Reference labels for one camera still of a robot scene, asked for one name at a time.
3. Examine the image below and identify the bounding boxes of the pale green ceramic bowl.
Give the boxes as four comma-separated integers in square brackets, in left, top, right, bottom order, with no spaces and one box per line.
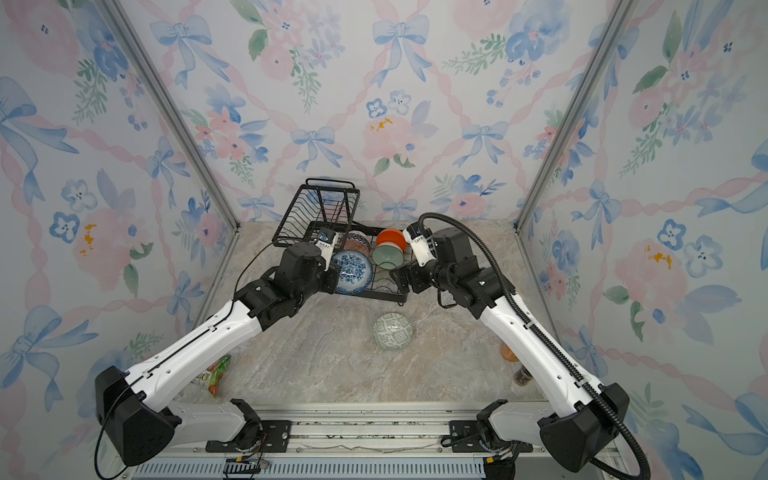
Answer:
[372,242,404,270]

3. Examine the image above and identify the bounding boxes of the orange plastic bowl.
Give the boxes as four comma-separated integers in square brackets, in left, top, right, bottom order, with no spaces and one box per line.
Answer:
[376,228,408,251]

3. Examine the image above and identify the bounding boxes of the blue patterned ceramic bowl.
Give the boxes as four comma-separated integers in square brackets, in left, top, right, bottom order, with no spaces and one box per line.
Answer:
[332,250,373,295]

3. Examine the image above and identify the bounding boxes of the red patterned ceramic bowl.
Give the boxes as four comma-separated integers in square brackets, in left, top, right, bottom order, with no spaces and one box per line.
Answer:
[344,238,371,255]

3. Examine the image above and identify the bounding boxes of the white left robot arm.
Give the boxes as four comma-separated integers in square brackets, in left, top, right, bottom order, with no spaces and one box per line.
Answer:
[94,240,340,467]

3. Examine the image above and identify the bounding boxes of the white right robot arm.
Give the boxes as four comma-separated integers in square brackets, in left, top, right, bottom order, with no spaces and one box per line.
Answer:
[390,258,630,479]

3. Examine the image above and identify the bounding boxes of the green packet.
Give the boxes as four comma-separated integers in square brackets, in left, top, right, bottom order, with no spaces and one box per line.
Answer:
[193,354,231,397]

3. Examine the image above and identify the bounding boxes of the dark spice jar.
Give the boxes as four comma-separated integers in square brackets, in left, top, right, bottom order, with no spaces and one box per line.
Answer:
[513,367,532,386]

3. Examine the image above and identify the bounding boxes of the black wire dish rack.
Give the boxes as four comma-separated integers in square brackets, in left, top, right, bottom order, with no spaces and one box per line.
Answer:
[272,178,408,305]

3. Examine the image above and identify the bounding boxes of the black corrugated cable conduit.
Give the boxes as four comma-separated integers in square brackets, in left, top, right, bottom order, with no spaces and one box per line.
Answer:
[418,212,652,480]

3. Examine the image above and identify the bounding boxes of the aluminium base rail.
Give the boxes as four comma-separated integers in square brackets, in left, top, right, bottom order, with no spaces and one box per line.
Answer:
[131,401,625,480]

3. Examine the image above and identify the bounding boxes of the aluminium left corner post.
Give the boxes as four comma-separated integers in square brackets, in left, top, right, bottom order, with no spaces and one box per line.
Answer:
[95,1,240,230]

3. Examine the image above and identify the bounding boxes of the aluminium corner post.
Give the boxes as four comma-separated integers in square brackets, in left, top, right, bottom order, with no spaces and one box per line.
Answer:
[515,0,635,235]
[95,1,240,230]

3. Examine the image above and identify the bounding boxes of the aluminium right corner post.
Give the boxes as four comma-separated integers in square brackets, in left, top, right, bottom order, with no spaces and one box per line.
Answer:
[515,0,635,235]

